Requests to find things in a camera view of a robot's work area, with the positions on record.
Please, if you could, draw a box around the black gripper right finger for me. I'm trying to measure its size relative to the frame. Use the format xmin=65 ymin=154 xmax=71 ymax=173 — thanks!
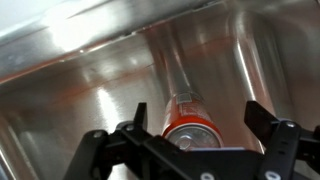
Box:
xmin=244 ymin=100 xmax=320 ymax=180

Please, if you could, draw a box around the red soda can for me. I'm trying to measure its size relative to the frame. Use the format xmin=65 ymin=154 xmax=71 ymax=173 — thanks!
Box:
xmin=161 ymin=91 xmax=225 ymax=152

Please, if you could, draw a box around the stainless steel sink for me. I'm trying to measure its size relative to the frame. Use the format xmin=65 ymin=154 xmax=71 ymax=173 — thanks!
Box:
xmin=0 ymin=0 xmax=320 ymax=180

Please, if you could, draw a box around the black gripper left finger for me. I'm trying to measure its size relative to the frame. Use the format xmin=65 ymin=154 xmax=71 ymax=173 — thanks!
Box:
xmin=63 ymin=102 xmax=158 ymax=180

